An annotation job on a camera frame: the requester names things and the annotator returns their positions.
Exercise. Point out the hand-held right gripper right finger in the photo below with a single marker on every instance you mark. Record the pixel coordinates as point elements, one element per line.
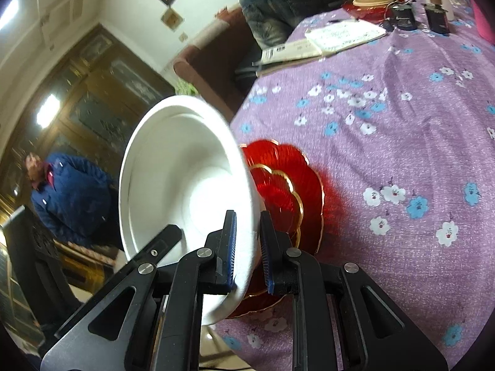
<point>267,255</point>

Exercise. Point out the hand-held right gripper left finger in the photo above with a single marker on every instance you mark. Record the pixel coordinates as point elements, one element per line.
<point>229,251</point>

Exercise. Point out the small red glass plate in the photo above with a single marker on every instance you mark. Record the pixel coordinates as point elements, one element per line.
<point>278,197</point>

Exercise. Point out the large red glass plate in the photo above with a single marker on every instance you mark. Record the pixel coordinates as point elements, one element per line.
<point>309,201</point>

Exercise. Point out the white foam bowl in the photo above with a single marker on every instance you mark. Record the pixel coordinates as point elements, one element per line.
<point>174,170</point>

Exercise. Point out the purple floral tablecloth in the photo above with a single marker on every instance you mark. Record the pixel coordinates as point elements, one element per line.
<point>386,143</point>

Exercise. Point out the green cloth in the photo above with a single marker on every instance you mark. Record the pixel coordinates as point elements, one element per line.
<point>186,88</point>

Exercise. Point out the brown armchair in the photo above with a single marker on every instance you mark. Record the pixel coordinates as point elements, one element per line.
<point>209,77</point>

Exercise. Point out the dark carved chair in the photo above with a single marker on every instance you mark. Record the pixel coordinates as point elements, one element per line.
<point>34,262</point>

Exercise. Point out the carved wooden cabinet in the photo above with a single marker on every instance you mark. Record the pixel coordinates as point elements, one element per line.
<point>96,104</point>

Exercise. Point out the folded printed booklet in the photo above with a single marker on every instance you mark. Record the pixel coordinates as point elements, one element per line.
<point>286,52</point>

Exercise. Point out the papers and booklets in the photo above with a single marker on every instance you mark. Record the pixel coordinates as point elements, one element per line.
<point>340,33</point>

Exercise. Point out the black electronic device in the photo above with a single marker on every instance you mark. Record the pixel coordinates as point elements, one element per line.
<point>402,17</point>

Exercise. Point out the dark glass jar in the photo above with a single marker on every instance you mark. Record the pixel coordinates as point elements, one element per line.
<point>437,19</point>

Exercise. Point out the wall socket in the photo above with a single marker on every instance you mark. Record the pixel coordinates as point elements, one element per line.
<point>183,37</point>

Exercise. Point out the small wall plaque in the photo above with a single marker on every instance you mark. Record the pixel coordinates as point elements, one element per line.
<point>172,19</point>

